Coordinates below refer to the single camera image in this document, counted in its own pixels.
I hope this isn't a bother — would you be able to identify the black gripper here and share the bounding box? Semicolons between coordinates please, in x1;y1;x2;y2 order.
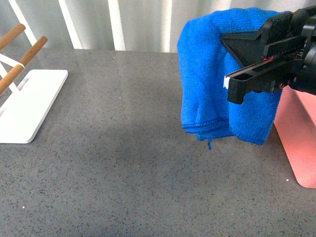
221;6;316;104

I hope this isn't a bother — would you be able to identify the blue microfiber towel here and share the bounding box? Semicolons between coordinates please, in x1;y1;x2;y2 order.
177;7;281;145

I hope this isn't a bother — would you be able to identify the pink plastic storage box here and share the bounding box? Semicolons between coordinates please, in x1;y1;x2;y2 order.
274;87;316;189

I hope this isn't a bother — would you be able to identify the upper wooden rack rod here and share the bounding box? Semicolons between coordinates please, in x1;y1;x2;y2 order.
0;23;26;51

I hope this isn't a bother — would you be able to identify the wooden rack rod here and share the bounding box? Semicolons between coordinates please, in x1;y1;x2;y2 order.
0;36;48;94
0;23;26;51

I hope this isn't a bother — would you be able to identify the white towel rack stand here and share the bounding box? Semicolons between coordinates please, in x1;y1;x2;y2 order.
0;53;69;144

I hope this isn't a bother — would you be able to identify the lower wooden rack rod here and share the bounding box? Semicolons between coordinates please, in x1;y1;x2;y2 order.
0;36;48;94

